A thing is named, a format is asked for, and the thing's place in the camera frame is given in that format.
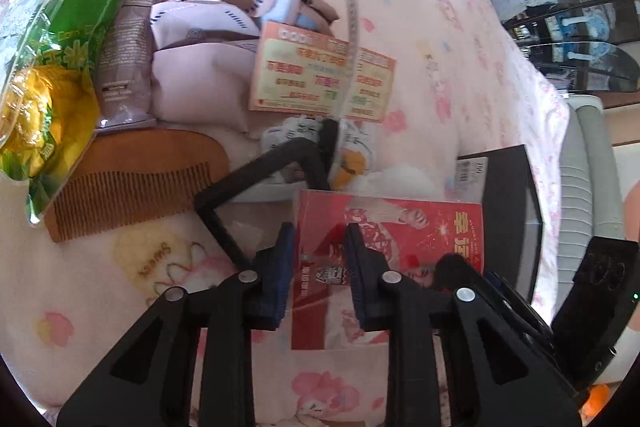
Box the mauve hand cream tube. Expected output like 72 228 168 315
94 0 168 130

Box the pink printed blanket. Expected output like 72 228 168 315
0 0 576 427

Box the grey ribbed cushion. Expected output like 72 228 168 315
552 99 626 323

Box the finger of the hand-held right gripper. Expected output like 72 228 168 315
434 253 557 360

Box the green and yellow snack bag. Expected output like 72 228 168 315
0 0 132 228

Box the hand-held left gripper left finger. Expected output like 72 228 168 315
56 222 296 427

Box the pink stitched fabric pouch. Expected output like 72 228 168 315
149 0 278 135

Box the orange object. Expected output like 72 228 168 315
582 382 613 423

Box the black cardboard box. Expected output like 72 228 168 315
456 144 544 305

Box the orange printed coupon card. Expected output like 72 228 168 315
248 21 397 124

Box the clear plastic strip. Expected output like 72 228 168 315
332 0 362 125

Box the dark display shelf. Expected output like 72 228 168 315
480 0 640 92

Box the wooden comb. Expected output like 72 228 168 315
45 129 231 244

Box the pink and white panel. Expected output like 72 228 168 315
621 187 640 248

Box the white and red printed envelope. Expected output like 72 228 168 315
291 188 485 352

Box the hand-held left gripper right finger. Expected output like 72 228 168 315
346 222 583 427

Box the white plush toy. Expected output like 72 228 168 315
262 116 438 200

